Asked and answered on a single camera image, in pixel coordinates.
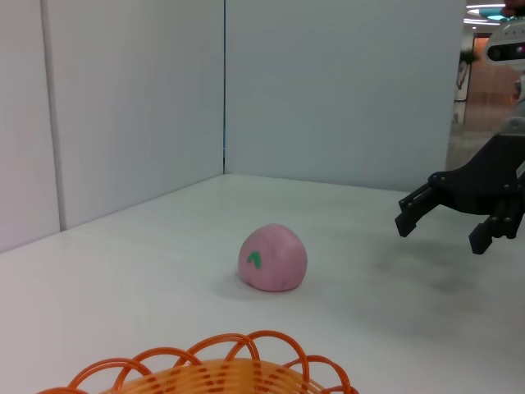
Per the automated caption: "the pink toy peach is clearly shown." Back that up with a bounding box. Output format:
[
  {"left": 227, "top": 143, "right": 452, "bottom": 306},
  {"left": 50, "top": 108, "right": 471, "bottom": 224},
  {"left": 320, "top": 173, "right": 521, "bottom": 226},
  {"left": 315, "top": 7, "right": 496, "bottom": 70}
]
[{"left": 237, "top": 223, "right": 308, "bottom": 293}]

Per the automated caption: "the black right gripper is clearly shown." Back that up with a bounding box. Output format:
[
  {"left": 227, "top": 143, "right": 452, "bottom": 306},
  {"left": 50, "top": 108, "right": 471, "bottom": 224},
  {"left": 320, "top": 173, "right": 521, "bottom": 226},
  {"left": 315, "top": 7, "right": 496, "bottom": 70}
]
[{"left": 395, "top": 133, "right": 525, "bottom": 255}]

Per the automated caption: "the white robot head with camera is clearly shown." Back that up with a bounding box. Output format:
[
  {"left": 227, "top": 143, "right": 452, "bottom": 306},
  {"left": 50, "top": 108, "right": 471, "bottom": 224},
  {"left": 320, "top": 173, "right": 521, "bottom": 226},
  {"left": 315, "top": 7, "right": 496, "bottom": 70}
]
[{"left": 486, "top": 18, "right": 525, "bottom": 66}]

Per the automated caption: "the orange woven plastic basket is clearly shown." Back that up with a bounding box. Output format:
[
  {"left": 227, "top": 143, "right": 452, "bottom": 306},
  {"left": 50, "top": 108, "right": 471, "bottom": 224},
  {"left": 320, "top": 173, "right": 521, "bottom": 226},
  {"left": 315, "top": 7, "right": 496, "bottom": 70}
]
[{"left": 36, "top": 330, "right": 358, "bottom": 394}]

